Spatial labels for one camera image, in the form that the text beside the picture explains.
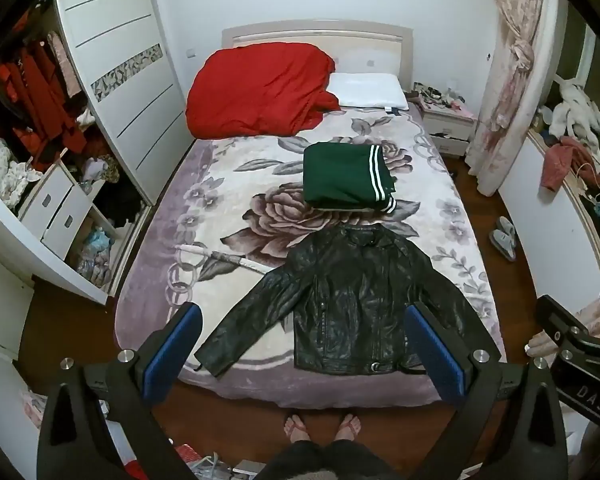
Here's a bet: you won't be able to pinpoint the white plush cloth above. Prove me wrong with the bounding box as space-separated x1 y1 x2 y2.
550 81 600 137

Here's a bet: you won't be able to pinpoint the light blue cloth pile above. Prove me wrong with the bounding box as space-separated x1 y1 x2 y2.
79 226 117 288

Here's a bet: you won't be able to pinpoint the person's dark trousers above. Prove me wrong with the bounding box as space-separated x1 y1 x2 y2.
264 437 407 480

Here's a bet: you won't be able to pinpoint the clutter of small things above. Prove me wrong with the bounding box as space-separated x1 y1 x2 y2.
411 81 470 109

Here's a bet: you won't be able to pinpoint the green garment with white stripes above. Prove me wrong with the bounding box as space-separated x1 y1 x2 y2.
302 142 399 214

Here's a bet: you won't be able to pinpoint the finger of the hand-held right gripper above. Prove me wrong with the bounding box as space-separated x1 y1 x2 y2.
536 294 600 361

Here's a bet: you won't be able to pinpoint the white nightstand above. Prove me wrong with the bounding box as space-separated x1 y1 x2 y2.
420 96 479 158

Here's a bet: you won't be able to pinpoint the white wardrobe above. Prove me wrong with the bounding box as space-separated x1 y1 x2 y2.
0 0 197 411

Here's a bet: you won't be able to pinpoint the white windowsill counter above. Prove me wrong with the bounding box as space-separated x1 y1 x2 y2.
499 127 600 288

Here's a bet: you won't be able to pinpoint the red quilt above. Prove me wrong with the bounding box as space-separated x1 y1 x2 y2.
185 42 342 139

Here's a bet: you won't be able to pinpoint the bed with beige headboard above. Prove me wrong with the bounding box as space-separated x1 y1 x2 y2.
114 20 507 408

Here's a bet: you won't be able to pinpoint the pink red garment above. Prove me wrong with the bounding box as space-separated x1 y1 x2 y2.
540 136 590 192

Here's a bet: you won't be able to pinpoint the grey slipper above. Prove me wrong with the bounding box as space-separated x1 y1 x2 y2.
496 216 519 248
488 229 517 262

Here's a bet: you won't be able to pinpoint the black leather jacket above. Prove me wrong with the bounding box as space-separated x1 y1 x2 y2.
194 224 487 378

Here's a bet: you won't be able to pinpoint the floral fabric bundle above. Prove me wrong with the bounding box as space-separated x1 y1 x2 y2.
0 137 45 211

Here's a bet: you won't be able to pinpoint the white sliding wardrobe door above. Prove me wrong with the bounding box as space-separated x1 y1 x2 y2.
54 0 195 207

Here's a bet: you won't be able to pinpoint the pink cloth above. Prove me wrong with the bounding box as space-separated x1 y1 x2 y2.
574 301 600 342

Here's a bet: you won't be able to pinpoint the person's right foot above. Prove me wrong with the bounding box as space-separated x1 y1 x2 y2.
336 412 364 444

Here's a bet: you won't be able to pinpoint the white pillow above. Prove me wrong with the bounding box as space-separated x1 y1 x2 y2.
326 72 410 113

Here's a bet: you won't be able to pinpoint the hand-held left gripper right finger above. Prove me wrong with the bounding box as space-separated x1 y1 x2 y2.
404 301 569 480

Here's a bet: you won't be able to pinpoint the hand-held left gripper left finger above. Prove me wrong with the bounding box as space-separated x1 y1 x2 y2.
36 302 204 480

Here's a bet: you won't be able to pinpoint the floral pink curtain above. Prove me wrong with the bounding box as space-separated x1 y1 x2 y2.
464 0 550 199

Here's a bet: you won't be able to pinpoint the hanging red clothes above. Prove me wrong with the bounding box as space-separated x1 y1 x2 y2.
0 35 90 173

